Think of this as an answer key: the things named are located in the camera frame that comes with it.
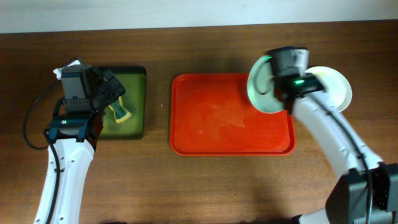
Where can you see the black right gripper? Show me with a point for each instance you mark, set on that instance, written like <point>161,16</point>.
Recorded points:
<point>303,70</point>

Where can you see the red plastic tray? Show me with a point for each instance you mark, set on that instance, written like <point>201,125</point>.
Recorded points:
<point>211,115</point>

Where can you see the black tray with green liquid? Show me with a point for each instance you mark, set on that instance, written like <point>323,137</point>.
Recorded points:
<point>134,81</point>

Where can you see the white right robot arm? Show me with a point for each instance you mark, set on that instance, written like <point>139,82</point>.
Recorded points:
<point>366,190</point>

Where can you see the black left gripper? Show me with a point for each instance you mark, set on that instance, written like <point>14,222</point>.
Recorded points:
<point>109,90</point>

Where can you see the green yellow sponge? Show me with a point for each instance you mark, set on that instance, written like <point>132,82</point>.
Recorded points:
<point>119,112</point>

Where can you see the cream white plate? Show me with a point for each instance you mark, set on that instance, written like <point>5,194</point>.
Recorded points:
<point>336,85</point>

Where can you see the light green plate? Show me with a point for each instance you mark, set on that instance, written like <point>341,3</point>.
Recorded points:
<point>260,87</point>

